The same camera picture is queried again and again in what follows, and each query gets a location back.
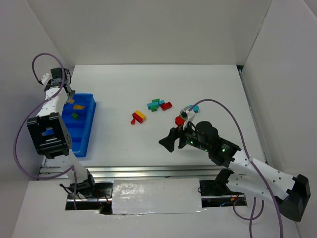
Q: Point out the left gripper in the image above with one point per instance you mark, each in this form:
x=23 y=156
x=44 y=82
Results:
x=70 y=91

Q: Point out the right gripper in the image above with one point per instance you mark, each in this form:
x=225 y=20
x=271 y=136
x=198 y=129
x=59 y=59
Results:
x=180 y=138

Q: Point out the red rounded lego brick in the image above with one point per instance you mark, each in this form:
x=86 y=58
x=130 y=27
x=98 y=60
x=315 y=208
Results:
x=179 y=121

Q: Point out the yellow studded lego plate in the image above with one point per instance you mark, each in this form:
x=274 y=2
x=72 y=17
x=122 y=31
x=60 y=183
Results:
x=78 y=107

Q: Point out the long red lego brick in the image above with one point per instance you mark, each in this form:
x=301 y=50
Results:
x=138 y=118

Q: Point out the long yellow lego brick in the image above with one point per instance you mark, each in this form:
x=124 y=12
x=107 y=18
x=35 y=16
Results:
x=140 y=114

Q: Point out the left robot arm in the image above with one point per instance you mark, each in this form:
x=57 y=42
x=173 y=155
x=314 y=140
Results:
x=61 y=129

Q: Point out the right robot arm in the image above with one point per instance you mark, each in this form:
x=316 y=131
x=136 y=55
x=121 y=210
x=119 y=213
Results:
x=242 y=174

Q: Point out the red square lego brick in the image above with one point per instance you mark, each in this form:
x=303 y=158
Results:
x=166 y=106

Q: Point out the blue compartment bin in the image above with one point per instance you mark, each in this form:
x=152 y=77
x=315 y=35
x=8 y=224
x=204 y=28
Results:
x=80 y=129

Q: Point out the small green lego brick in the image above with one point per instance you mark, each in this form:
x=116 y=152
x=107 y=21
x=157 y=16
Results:
x=154 y=108

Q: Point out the long teal lego brick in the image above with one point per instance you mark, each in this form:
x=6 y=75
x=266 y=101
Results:
x=150 y=104

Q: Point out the teal rounded lego brick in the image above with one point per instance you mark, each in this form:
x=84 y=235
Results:
x=196 y=109

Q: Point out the white taped panel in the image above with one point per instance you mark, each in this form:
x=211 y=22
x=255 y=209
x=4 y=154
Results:
x=156 y=196

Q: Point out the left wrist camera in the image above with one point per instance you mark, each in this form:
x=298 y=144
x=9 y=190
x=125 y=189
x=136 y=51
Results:
x=45 y=78

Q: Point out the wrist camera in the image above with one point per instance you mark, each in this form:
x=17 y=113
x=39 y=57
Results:
x=188 y=114
x=45 y=78

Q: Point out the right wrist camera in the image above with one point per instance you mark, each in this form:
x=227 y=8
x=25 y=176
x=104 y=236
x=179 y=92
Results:
x=188 y=114

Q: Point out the aluminium front rail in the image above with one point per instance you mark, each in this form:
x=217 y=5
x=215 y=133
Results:
x=154 y=172

